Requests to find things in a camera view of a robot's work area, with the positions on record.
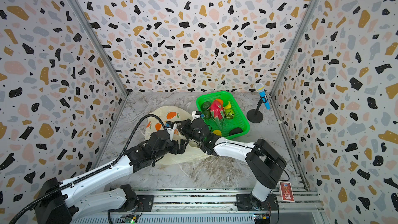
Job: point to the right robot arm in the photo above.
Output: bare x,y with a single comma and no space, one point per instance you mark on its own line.
264,161

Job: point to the pink dragon fruit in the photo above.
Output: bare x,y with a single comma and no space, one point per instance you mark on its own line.
217,113

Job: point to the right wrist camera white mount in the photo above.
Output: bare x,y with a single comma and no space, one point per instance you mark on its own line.
197,114

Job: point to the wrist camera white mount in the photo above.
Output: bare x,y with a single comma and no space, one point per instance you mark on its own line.
197,114
171,127

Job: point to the yellow banana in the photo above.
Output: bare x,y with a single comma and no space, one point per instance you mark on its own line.
228,106

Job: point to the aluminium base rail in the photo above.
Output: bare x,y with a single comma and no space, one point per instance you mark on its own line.
215,206

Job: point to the blue toy microphone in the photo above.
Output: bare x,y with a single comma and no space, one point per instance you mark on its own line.
261,90

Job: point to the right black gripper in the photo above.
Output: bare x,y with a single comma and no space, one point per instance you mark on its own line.
186,126

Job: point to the red card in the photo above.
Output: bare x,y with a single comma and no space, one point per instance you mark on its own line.
286,192

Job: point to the yellow lemon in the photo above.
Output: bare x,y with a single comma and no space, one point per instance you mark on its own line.
217,132

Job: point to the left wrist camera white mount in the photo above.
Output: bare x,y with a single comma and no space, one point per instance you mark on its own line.
171,127

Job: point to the black microphone stand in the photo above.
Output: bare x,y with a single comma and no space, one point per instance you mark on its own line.
254,115

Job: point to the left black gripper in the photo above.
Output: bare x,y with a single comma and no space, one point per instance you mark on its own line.
176,150

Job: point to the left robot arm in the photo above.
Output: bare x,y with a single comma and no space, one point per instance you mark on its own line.
61,202

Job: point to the green custard apple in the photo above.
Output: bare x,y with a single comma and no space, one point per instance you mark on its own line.
229,113

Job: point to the green plastic basket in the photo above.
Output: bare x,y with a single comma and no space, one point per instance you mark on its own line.
232,128

